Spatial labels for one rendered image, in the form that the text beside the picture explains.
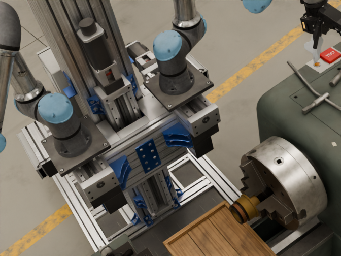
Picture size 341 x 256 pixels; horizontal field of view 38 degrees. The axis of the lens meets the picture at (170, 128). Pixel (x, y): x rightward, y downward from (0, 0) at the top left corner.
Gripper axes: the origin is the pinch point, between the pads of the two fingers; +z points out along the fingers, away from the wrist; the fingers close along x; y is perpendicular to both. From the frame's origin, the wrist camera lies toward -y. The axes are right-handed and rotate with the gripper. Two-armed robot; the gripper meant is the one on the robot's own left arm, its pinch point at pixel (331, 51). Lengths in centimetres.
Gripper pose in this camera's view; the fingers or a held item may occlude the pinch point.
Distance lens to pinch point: 174.7
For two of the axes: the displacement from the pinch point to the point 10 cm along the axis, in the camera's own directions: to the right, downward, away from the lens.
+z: 3.6, 7.0, 6.1
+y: -5.8, -3.5, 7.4
